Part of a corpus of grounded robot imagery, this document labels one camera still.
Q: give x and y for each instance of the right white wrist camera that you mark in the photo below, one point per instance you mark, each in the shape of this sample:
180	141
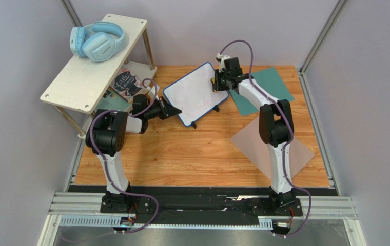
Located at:
220	57

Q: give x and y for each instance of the yellow bone-shaped eraser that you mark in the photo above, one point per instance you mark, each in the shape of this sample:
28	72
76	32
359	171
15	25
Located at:
213	84

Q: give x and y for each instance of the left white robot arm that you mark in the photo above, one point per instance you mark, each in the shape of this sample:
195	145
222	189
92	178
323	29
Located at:
106	137

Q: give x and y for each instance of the teal book under shelf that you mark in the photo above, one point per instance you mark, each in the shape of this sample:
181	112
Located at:
113	101

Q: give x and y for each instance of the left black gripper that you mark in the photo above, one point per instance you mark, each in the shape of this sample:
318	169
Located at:
168	110

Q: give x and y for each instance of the teal mat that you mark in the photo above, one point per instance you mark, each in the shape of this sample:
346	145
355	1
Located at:
271	81

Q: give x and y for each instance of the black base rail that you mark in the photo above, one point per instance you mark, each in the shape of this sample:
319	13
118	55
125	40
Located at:
206	206

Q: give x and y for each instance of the pinkish grey mat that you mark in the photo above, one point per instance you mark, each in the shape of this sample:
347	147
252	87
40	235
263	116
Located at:
248	141

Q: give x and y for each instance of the blue framed whiteboard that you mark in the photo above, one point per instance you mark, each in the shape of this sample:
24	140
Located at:
193	94

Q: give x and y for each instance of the light blue headphones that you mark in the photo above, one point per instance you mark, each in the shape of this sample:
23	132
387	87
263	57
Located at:
98	42

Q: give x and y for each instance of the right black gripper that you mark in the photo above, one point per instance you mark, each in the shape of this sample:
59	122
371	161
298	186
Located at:
219	80

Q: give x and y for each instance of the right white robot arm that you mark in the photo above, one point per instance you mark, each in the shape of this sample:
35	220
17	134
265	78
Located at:
275	123

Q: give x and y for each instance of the dark floral book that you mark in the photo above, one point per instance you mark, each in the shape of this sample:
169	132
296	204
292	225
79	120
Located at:
128	84

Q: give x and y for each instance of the white two-tier shelf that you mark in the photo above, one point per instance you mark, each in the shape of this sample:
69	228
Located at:
82	83

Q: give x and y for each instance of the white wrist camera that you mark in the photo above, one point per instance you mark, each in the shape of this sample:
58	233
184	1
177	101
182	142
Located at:
220	57
153	92

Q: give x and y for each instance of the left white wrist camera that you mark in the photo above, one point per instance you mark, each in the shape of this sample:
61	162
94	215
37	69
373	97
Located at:
153	92

